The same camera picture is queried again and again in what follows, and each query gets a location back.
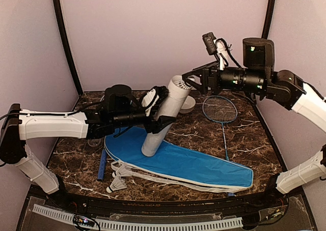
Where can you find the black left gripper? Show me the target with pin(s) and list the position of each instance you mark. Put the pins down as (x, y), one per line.
(156, 126)

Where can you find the right blue badminton racket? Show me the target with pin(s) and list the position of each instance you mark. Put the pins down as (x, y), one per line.
(220, 110)

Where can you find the white shuttlecock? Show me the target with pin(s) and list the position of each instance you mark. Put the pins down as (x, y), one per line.
(123, 171)
(183, 85)
(116, 184)

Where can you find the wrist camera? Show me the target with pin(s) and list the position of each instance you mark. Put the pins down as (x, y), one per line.
(152, 99)
(217, 48)

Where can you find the blue racket bag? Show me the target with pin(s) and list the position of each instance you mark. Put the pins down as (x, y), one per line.
(178, 163)

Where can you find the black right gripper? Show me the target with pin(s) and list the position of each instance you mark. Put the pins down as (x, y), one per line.
(206, 70)

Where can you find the white ceramic bowl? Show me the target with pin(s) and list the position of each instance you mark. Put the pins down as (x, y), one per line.
(188, 105)

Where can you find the blue badminton racket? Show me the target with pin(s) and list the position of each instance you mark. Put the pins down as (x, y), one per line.
(102, 165)
(220, 110)

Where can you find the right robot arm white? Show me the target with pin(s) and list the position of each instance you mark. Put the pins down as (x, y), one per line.
(257, 76)

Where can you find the black vertical frame post left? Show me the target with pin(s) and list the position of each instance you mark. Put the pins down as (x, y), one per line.
(66, 46)

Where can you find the black vertical frame post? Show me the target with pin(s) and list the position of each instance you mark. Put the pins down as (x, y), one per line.
(66, 46)
(268, 18)

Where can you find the black vertical frame post right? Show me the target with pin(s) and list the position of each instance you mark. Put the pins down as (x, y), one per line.
(268, 18)

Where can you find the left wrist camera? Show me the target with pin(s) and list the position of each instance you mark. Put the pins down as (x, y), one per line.
(152, 99)

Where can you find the small circuit board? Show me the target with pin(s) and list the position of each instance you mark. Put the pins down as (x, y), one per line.
(83, 221)

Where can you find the left blue badminton racket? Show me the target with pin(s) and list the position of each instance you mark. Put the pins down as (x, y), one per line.
(102, 165)

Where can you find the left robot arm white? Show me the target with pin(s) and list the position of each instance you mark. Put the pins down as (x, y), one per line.
(119, 109)

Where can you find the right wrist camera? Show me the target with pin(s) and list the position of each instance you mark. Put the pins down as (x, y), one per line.
(217, 48)

